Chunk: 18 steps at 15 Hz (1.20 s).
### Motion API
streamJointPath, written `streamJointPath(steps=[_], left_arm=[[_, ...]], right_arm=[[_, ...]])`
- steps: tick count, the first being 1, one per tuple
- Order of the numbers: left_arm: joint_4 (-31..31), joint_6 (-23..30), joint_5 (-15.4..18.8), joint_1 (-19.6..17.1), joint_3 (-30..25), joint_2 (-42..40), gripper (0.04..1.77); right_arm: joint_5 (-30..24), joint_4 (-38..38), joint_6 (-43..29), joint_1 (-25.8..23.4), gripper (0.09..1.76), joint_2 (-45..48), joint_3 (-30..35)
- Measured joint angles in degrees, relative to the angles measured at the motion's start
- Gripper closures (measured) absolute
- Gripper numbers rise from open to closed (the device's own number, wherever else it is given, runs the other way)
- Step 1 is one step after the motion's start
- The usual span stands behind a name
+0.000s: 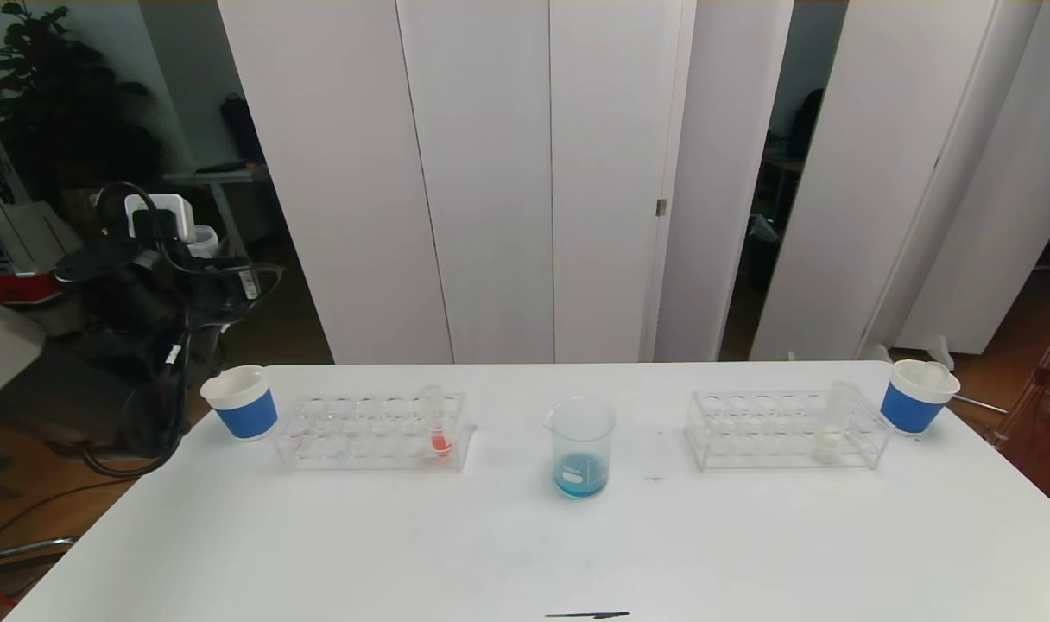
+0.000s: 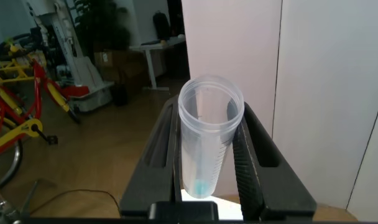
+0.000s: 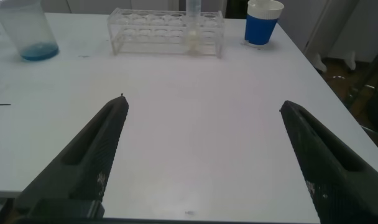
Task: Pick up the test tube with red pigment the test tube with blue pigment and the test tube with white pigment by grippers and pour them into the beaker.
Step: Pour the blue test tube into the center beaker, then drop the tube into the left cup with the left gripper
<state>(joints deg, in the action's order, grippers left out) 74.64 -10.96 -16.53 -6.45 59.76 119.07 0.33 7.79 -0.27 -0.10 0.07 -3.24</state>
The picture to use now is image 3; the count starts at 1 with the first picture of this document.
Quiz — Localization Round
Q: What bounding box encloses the clear plastic test tube rack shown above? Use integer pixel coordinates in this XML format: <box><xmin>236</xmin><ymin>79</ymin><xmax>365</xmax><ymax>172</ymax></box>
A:
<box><xmin>107</xmin><ymin>7</ymin><xmax>224</xmax><ymax>59</ymax></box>

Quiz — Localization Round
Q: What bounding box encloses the test tube with white pigment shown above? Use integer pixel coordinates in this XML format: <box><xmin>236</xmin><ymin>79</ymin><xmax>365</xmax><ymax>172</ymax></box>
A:
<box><xmin>185</xmin><ymin>0</ymin><xmax>202</xmax><ymax>55</ymax></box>

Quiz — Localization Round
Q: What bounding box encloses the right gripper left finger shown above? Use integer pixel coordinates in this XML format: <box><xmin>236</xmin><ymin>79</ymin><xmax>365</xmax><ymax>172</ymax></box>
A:
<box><xmin>13</xmin><ymin>95</ymin><xmax>130</xmax><ymax>217</ymax></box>

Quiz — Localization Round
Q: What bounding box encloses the white folding screen panel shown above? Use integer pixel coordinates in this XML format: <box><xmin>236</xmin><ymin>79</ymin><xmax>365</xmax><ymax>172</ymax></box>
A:
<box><xmin>277</xmin><ymin>0</ymin><xmax>329</xmax><ymax>52</ymax></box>
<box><xmin>303</xmin><ymin>0</ymin><xmax>378</xmax><ymax>63</ymax></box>

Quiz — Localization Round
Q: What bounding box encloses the clear glass beaker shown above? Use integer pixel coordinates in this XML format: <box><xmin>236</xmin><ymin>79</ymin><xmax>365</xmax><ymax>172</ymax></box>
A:
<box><xmin>0</xmin><ymin>0</ymin><xmax>60</xmax><ymax>62</ymax></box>

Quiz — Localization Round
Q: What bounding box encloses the blue paper cup white rim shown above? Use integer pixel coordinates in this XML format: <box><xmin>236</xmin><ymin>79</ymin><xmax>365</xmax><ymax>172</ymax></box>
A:
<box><xmin>244</xmin><ymin>0</ymin><xmax>285</xmax><ymax>46</ymax></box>

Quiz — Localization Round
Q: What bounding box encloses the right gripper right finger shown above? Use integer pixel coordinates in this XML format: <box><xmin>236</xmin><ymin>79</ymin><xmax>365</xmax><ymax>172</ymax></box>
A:
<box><xmin>279</xmin><ymin>100</ymin><xmax>378</xmax><ymax>224</ymax></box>

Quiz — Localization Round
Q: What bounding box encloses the white screen foot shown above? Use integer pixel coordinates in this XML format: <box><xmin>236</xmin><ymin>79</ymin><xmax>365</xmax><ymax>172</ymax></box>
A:
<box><xmin>310</xmin><ymin>52</ymin><xmax>328</xmax><ymax>73</ymax></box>

